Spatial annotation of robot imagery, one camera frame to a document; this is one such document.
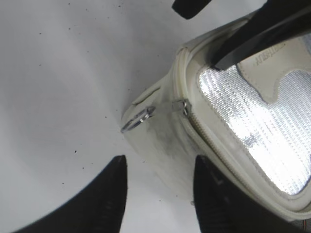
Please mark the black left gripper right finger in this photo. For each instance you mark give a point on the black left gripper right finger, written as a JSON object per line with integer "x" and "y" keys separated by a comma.
{"x": 221, "y": 207}

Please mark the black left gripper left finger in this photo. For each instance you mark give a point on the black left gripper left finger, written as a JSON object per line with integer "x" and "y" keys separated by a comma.
{"x": 98, "y": 208}

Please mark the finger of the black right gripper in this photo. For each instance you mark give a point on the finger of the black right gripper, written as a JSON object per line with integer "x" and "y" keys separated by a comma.
{"x": 188, "y": 9}
{"x": 275, "y": 22}

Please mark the cream zippered bag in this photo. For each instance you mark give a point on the cream zippered bag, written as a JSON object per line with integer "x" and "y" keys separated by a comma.
{"x": 252, "y": 120}

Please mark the silver ring zipper pull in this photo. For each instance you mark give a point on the silver ring zipper pull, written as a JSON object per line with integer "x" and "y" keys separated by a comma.
{"x": 182, "y": 106}

